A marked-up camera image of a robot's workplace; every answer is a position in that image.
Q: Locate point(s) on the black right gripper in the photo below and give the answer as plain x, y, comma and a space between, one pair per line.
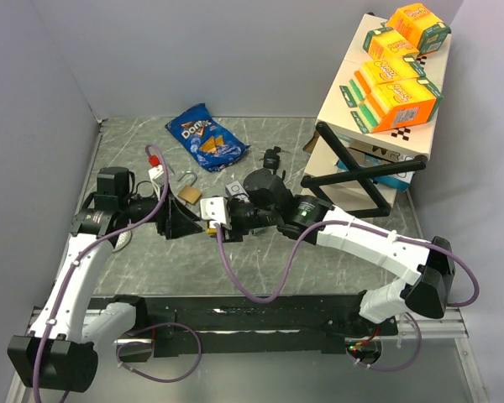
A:
233, 234

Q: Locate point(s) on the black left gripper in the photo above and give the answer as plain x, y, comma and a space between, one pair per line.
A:
176, 220

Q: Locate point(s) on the black padlock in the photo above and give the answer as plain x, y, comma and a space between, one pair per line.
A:
271, 158

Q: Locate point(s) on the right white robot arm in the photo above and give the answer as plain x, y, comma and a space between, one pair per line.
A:
424, 270

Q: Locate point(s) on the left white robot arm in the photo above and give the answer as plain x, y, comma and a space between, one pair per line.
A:
59, 351

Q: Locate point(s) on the brass padlock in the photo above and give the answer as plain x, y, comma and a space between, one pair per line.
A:
189, 193

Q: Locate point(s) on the purple white toothpaste box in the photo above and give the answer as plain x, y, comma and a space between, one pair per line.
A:
236, 190

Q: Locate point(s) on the white mesh scrubbing pad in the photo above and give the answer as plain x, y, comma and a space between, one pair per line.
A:
123, 241

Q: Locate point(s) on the blue Doritos chip bag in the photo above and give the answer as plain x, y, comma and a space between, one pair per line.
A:
210, 144

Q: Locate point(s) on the orange sponge pack front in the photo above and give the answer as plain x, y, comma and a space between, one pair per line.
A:
398, 104

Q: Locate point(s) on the orange sponge pack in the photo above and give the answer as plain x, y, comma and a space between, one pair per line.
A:
420, 27
386, 42
398, 104

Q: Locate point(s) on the orange sponge pack top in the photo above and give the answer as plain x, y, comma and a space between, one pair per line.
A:
420, 27

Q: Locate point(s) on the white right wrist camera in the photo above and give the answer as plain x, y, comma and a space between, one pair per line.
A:
214, 211

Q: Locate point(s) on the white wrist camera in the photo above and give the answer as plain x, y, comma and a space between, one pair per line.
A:
214, 211
156, 172

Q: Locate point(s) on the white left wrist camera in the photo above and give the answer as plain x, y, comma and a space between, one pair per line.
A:
156, 172

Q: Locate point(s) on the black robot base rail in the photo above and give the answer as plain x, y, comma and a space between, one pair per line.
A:
234, 324

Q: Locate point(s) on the white shelf with black frame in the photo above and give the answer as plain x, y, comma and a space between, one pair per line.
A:
363, 173

